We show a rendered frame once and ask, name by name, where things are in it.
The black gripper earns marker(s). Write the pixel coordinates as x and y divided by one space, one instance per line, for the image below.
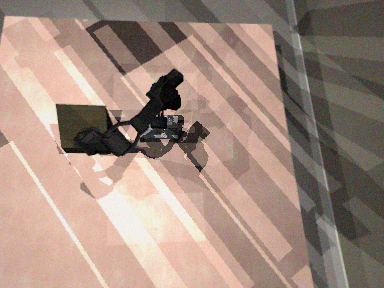
159 122

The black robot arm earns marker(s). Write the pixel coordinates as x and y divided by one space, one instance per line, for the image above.
162 94

